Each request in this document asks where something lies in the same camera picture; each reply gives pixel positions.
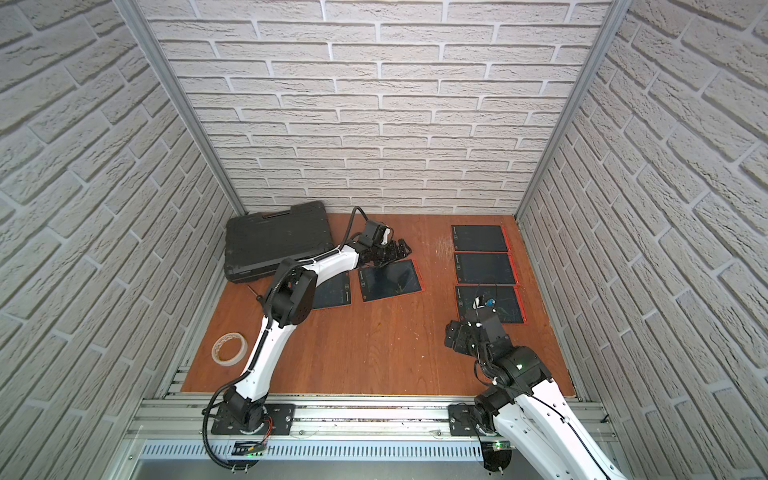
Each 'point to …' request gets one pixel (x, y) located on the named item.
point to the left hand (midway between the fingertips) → (410, 252)
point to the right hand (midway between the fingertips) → (464, 331)
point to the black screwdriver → (258, 297)
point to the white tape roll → (216, 348)
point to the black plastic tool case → (257, 245)
